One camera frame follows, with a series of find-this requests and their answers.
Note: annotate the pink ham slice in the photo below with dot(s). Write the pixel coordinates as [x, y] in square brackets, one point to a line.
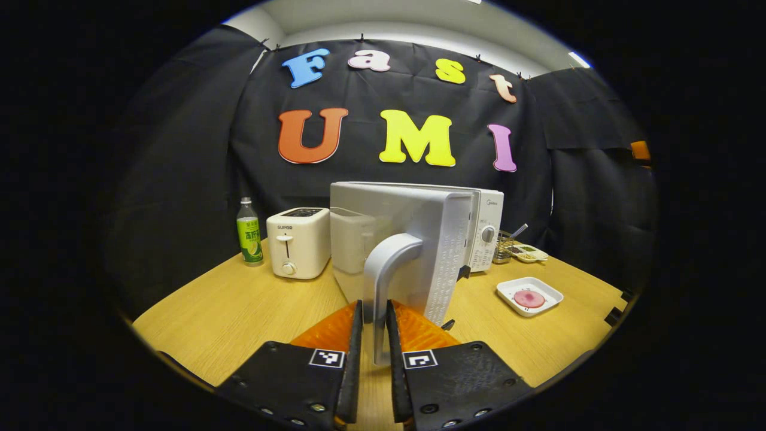
[529, 299]

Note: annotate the white toaster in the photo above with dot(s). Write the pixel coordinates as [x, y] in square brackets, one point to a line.
[299, 245]

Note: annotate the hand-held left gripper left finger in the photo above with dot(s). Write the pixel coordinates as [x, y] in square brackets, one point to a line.
[353, 371]

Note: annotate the white divided condiment dish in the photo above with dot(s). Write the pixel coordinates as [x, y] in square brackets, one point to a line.
[529, 254]

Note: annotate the green label drink bottle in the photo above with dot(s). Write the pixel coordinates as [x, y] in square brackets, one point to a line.
[249, 239]

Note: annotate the ceiling light panel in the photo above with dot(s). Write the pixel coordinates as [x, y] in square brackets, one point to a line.
[579, 60]

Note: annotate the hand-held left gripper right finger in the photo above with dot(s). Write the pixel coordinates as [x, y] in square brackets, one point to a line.
[400, 389]

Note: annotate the white square plate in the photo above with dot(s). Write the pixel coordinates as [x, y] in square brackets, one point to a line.
[508, 293]

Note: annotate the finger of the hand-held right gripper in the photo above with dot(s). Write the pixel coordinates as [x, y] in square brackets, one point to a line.
[640, 149]

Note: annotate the black table edge bracket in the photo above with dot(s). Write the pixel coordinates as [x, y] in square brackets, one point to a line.
[626, 295]
[613, 316]

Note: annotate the white microwave oven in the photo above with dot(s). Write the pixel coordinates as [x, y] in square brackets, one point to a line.
[407, 209]

